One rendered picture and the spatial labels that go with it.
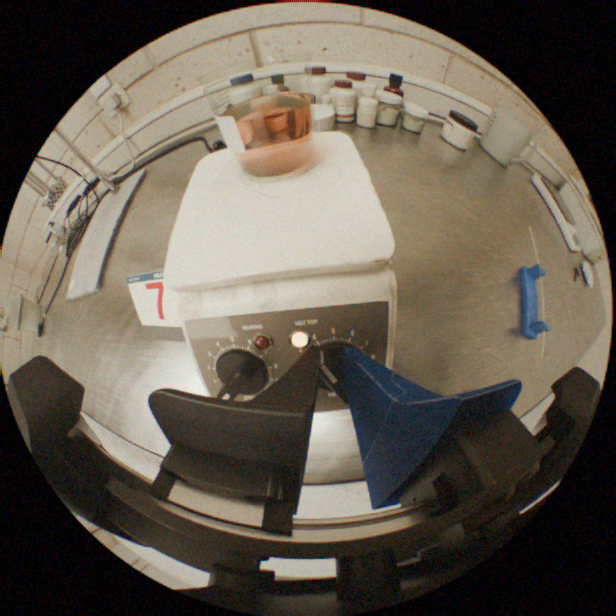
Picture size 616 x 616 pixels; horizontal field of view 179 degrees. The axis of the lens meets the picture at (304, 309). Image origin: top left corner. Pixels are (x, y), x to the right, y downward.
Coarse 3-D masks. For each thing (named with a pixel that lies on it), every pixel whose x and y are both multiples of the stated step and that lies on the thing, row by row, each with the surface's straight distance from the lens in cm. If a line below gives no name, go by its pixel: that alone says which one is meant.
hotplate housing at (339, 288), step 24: (216, 288) 11; (240, 288) 11; (264, 288) 10; (288, 288) 10; (312, 288) 10; (336, 288) 10; (360, 288) 10; (384, 288) 11; (192, 312) 12; (216, 312) 11; (240, 312) 11
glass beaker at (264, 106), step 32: (224, 64) 14; (256, 64) 9; (288, 64) 9; (224, 96) 10; (256, 96) 9; (288, 96) 10; (224, 128) 11; (256, 128) 10; (288, 128) 10; (256, 160) 11; (288, 160) 11
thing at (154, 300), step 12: (132, 288) 24; (144, 288) 22; (156, 288) 21; (168, 288) 20; (144, 300) 23; (156, 300) 21; (168, 300) 20; (144, 312) 24; (156, 312) 22; (168, 312) 21
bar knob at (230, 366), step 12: (228, 360) 12; (240, 360) 11; (252, 360) 11; (216, 372) 13; (228, 372) 12; (240, 372) 10; (252, 372) 10; (264, 372) 12; (228, 384) 11; (240, 384) 11; (252, 384) 12; (264, 384) 12; (228, 396) 11
